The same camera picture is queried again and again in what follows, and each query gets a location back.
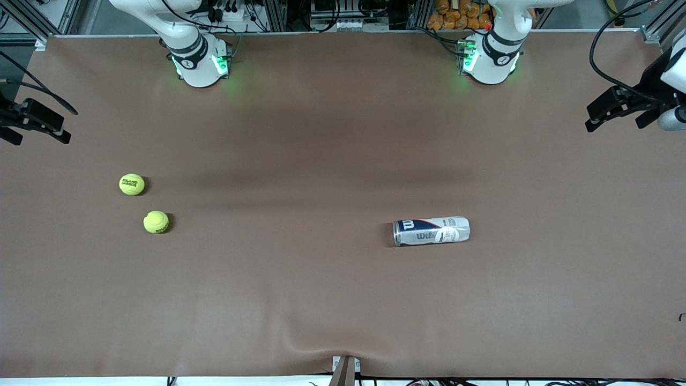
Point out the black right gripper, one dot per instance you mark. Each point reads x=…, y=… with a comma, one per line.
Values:
x=6, y=115

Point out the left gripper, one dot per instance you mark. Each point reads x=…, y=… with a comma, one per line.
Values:
x=650, y=84

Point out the Roland Garros print tennis ball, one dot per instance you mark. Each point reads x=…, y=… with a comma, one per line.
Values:
x=132, y=184

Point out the Wilson print tennis ball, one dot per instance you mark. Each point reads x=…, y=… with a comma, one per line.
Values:
x=156, y=222

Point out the white navy tennis ball can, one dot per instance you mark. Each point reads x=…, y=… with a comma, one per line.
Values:
x=431, y=231

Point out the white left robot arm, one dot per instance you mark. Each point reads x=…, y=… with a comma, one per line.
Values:
x=490, y=67

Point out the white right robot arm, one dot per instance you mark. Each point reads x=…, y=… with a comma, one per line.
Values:
x=198, y=67

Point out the yellow pole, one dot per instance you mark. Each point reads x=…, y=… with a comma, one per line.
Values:
x=613, y=10

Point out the orange objects pile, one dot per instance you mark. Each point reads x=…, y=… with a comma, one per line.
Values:
x=458, y=15

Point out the white power strip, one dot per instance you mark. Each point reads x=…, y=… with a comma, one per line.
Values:
x=230, y=12

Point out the brown table mat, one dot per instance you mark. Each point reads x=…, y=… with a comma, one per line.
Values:
x=343, y=134

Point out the white connector block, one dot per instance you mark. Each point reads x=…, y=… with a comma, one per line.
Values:
x=351, y=24

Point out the grey table clamp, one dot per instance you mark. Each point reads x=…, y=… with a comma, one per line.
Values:
x=345, y=370

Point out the aluminium frame profile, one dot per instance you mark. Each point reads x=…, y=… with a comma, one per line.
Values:
x=656, y=27
x=53, y=21

